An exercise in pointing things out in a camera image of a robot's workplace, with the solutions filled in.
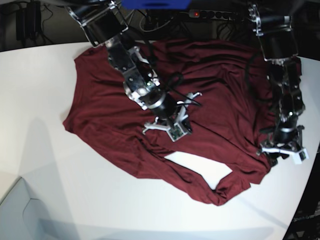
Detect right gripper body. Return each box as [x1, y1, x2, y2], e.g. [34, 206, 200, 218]
[147, 92, 177, 120]

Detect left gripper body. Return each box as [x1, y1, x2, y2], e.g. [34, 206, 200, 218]
[272, 125, 299, 148]

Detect dark red t-shirt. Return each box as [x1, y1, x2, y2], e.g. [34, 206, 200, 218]
[62, 38, 304, 206]

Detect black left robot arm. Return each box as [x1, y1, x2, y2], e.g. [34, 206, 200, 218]
[247, 1, 309, 165]

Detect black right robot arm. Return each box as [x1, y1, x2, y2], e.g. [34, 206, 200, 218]
[66, 0, 192, 140]

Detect black power strip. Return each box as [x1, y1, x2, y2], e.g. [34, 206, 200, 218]
[187, 9, 244, 21]

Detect blue box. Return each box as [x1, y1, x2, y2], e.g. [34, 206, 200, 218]
[121, 0, 191, 10]

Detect black box on floor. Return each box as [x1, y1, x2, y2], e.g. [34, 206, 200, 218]
[15, 1, 42, 41]

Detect white bin at corner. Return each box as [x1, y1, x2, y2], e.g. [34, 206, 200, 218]
[0, 178, 45, 240]

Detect white cable loops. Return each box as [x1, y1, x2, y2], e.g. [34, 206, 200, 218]
[119, 9, 176, 33]

